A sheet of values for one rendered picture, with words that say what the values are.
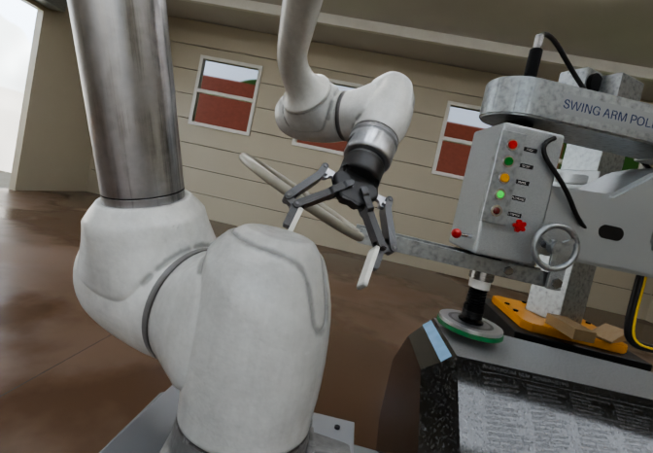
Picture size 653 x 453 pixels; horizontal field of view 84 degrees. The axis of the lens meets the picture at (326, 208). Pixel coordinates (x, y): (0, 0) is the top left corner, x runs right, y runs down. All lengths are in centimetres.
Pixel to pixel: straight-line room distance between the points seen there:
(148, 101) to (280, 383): 34
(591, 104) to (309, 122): 95
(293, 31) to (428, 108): 702
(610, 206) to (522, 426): 72
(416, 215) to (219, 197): 409
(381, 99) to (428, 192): 680
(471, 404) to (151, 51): 110
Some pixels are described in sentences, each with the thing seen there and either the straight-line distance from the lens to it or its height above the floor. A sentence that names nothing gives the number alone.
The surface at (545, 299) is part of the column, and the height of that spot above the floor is 87.
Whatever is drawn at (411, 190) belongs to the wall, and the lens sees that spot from 736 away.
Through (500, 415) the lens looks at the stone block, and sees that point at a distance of 122.
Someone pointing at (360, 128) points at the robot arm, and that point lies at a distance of 65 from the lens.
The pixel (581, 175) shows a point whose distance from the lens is 219.
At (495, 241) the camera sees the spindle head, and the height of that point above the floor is 116.
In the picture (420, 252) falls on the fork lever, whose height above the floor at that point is 107.
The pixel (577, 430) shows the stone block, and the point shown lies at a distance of 134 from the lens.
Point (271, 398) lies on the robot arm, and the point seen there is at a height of 100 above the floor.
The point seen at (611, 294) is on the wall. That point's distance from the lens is 888.
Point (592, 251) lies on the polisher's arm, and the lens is 144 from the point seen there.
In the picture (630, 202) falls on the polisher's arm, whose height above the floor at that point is 136.
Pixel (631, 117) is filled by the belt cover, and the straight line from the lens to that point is 148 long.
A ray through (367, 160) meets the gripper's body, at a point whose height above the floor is 127.
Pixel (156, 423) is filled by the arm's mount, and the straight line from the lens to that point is 58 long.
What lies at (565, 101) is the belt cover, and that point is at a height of 162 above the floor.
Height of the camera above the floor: 122
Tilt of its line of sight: 3 degrees down
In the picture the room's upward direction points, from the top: 12 degrees clockwise
